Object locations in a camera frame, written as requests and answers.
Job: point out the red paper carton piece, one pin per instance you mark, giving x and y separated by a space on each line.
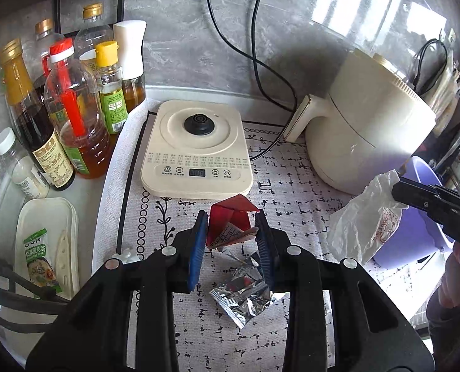
229 222

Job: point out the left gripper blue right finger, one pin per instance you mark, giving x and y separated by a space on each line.
267 250

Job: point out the small white capped jar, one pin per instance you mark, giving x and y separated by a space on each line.
21 167

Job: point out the cream white air fryer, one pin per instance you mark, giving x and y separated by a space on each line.
370 122

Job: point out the green seasoning sachet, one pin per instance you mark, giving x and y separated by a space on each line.
40 271

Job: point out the red capped oil bottle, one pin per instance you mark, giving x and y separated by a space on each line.
72 102

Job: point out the hanging chopsticks packet bag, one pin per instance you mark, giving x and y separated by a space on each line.
444 96

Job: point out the white printed plastic bag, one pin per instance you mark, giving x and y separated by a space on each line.
366 223

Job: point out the dark soy sauce bottle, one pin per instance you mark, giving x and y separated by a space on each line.
30 117

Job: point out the white top oil dispenser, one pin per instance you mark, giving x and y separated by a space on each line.
129 35

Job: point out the cream induction cooker base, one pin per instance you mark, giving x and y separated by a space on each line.
197 150

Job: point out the white plastic tray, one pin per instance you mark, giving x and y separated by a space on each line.
58 216

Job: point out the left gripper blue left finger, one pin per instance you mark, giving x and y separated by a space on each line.
197 243

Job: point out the person's right hand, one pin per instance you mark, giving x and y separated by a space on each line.
449 290

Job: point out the silver foil snack wrapper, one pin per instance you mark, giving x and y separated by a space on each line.
245 295

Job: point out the purple plastic trash bucket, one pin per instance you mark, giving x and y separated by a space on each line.
417 237

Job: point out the clear gold capped bottle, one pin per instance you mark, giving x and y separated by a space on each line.
94 31

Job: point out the yellow capped green label bottle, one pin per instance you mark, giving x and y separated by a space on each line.
109 80

